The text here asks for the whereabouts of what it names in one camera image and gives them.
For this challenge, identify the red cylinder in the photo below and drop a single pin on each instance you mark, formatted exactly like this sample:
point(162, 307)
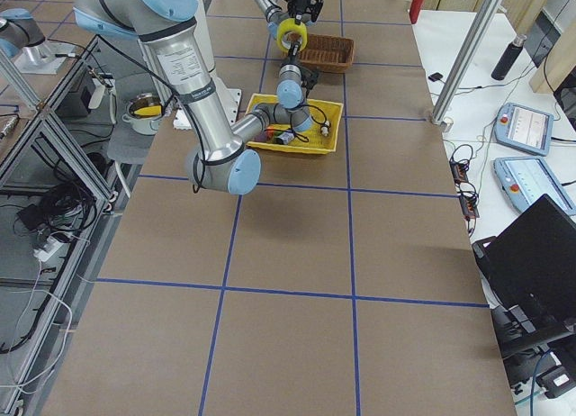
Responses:
point(414, 9)

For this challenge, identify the near teach pendant tablet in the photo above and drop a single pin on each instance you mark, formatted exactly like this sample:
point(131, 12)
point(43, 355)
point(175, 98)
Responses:
point(525, 179)

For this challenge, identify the far teach pendant tablet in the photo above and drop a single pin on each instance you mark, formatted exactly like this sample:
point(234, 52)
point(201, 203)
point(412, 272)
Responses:
point(524, 128)

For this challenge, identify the small black-capped bottle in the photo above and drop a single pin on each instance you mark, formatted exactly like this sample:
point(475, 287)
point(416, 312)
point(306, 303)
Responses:
point(284, 138)

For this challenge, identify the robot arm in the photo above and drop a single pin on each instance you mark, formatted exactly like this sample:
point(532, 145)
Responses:
point(279, 13)
point(165, 31)

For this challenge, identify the black water bottle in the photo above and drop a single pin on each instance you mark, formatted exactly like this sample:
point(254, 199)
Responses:
point(508, 57)

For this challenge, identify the brown wicker basket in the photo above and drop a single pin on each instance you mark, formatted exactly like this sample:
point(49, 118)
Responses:
point(328, 54)

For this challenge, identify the yellow woven basket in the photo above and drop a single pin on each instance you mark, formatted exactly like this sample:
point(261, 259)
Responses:
point(310, 143)

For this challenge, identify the steel bowl with corn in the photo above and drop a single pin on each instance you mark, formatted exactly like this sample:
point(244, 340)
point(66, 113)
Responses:
point(143, 113)

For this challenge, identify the black laptop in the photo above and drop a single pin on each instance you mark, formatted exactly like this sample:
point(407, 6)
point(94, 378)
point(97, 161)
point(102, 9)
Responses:
point(531, 265)

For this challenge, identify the teach pendant tablet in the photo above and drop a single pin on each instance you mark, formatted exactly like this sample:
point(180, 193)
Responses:
point(525, 179)
point(524, 128)

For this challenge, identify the aluminium frame post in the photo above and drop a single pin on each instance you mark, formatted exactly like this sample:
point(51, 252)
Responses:
point(463, 60)

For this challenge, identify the clear tape roll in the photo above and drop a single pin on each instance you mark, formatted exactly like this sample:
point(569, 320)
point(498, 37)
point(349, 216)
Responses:
point(289, 30)

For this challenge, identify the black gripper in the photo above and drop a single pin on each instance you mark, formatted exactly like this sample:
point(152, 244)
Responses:
point(292, 49)
point(300, 4)

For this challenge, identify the panda figurine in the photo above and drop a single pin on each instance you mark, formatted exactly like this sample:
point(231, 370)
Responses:
point(325, 129)

